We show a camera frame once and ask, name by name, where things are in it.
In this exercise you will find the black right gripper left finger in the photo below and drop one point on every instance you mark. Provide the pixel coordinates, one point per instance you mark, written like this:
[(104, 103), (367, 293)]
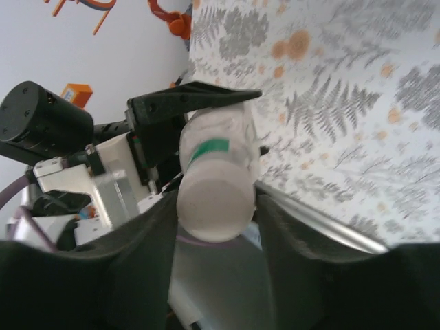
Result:
[(86, 285)]

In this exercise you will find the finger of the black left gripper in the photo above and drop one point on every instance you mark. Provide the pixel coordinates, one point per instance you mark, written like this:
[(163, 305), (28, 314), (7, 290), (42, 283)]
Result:
[(165, 103), (264, 150)]

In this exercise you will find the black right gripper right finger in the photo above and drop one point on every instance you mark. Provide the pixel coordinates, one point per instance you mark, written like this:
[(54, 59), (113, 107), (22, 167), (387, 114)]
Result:
[(343, 292)]

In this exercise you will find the white bottle cap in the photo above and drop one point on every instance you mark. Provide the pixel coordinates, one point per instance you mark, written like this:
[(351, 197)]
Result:
[(214, 206)]

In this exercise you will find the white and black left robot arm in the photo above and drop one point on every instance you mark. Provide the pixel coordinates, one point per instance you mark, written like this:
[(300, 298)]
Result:
[(89, 232)]

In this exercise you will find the floral patterned table mat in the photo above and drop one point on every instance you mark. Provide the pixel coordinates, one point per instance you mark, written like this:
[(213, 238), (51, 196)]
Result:
[(343, 103)]

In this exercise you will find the aluminium front rail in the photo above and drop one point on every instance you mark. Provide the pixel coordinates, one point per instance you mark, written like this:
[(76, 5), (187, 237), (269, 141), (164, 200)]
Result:
[(326, 223)]

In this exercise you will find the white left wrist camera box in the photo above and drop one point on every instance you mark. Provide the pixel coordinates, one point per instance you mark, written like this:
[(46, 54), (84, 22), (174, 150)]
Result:
[(113, 192)]

